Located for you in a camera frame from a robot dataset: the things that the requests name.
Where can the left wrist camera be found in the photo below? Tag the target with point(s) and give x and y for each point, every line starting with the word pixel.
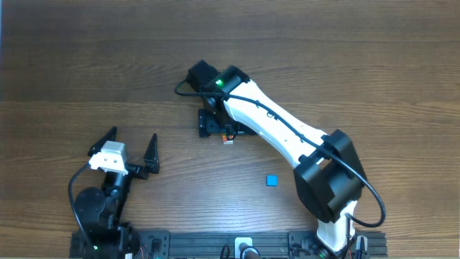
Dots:
pixel 109 158

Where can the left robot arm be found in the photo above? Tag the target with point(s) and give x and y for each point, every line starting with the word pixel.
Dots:
pixel 97 208

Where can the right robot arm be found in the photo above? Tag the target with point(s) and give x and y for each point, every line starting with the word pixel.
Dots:
pixel 273 126

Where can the blue cube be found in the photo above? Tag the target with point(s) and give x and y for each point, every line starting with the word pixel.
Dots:
pixel 271 180

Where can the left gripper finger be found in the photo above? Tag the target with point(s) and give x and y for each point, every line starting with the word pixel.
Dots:
pixel 104 140
pixel 152 158

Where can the mounting rail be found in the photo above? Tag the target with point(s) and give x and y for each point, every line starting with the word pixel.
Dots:
pixel 205 244

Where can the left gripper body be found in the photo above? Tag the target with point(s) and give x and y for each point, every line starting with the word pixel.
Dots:
pixel 138 171

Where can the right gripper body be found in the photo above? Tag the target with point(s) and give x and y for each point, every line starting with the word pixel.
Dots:
pixel 208 124

